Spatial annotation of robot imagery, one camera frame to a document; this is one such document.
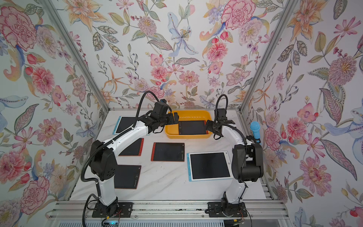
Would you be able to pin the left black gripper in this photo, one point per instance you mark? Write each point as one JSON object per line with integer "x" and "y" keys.
{"x": 171, "y": 119}

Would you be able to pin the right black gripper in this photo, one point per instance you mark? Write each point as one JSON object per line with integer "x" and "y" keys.
{"x": 209, "y": 125}

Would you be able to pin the red writing tablet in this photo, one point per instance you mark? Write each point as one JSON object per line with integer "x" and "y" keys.
{"x": 192, "y": 128}
{"x": 127, "y": 176}
{"x": 135, "y": 149}
{"x": 168, "y": 152}

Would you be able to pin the blue-edged writing tablet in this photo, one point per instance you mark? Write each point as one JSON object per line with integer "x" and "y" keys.
{"x": 123, "y": 123}
{"x": 205, "y": 166}

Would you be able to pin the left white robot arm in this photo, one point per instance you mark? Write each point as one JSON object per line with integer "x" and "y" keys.
{"x": 101, "y": 165}

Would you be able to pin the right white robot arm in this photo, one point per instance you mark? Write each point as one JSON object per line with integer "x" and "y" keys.
{"x": 247, "y": 159}

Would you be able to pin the yellow storage box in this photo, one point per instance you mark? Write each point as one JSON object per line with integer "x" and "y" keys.
{"x": 172, "y": 131}

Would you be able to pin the blue microphone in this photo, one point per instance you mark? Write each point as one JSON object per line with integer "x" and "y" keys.
{"x": 255, "y": 128}

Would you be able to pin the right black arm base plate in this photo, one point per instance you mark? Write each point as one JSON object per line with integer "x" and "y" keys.
{"x": 219, "y": 210}

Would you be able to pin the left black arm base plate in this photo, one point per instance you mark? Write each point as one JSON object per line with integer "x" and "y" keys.
{"x": 119, "y": 210}

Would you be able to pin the aluminium front rail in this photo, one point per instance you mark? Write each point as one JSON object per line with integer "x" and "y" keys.
{"x": 149, "y": 210}

